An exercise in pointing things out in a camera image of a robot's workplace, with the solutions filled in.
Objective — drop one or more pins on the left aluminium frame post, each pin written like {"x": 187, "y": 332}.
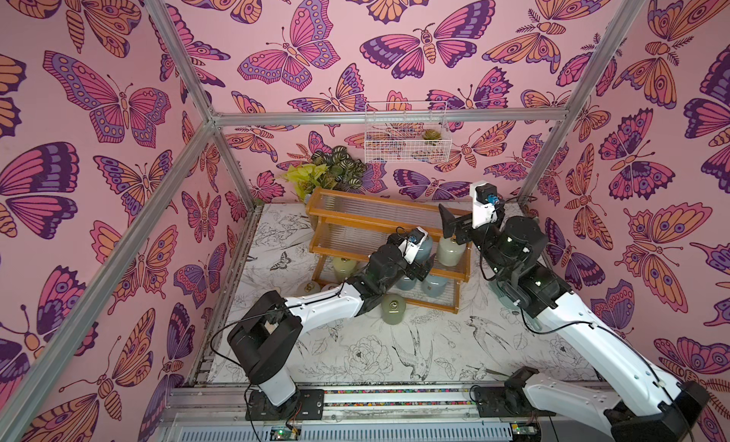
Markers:
{"x": 187, "y": 54}

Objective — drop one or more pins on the aluminium frame post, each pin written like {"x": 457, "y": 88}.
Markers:
{"x": 187, "y": 54}
{"x": 615, "y": 33}

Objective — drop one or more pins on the small green succulent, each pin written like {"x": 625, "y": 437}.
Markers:
{"x": 431, "y": 135}

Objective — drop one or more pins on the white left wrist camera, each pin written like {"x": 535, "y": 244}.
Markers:
{"x": 410, "y": 242}

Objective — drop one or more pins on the mint green hand brush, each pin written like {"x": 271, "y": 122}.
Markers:
{"x": 503, "y": 297}

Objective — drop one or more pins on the cream white tea canister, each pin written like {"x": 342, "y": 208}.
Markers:
{"x": 309, "y": 288}

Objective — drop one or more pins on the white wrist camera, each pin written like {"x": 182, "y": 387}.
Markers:
{"x": 485, "y": 204}
{"x": 410, "y": 242}

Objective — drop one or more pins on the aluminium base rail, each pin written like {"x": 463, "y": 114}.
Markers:
{"x": 432, "y": 412}

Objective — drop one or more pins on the wooden three-tier shelf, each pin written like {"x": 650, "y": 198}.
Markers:
{"x": 353, "y": 226}

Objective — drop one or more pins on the pale grey-green tea canister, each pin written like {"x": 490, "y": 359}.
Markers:
{"x": 449, "y": 252}

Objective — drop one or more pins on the blue tea canister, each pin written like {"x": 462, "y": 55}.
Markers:
{"x": 424, "y": 251}

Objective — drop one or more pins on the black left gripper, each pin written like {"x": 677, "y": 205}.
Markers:
{"x": 414, "y": 272}

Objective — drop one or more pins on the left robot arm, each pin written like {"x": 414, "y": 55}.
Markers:
{"x": 264, "y": 338}

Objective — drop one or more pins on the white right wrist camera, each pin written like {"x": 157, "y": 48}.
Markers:
{"x": 485, "y": 204}

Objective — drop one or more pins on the teal bottom-shelf tea canister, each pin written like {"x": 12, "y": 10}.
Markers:
{"x": 406, "y": 284}

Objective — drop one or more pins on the white wire basket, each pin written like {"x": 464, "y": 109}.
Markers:
{"x": 394, "y": 135}

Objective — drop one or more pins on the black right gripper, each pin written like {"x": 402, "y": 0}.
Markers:
{"x": 467, "y": 231}

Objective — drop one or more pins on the potted artificial plant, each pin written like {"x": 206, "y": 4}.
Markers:
{"x": 333, "y": 170}

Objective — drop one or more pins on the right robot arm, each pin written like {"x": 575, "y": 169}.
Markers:
{"x": 644, "y": 402}

